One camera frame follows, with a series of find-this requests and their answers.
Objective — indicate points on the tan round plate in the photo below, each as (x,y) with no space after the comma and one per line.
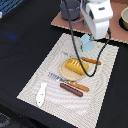
(68,74)

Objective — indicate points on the beige bowl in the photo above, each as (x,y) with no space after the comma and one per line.
(124,16)

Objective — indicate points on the orange handled fork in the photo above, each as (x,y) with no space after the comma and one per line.
(58,78)

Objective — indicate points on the grey frying pan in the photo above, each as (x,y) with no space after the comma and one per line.
(84,22)

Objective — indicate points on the light blue carton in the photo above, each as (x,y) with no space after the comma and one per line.
(86,43)

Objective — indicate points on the yellow bread loaf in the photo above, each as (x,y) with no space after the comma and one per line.
(75,66)

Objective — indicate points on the brown sausage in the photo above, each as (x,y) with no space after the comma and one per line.
(70,89)

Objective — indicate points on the grey cooking pot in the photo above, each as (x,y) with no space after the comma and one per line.
(70,9)

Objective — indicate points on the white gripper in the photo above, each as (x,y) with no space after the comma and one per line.
(98,27)

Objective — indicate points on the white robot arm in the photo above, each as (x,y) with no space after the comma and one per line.
(97,14)

